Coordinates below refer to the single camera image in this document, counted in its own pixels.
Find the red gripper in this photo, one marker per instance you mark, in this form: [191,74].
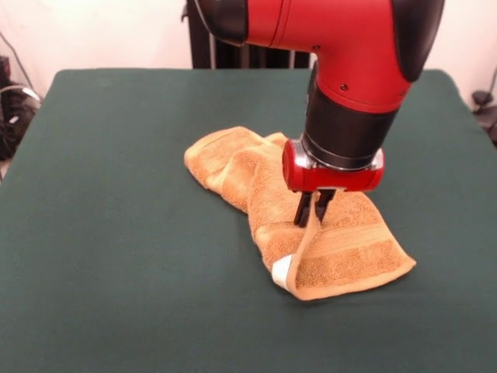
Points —
[334,180]

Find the tan terry towel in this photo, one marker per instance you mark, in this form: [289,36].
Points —
[349,256]

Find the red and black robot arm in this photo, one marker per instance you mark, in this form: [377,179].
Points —
[349,58]

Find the black stand base foot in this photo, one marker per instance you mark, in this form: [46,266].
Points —
[483,97]

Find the dark green table cloth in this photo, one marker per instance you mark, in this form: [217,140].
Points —
[116,272]

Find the black equipment pile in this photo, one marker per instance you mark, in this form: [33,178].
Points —
[13,116]

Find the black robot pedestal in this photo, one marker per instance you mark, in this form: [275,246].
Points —
[202,50]

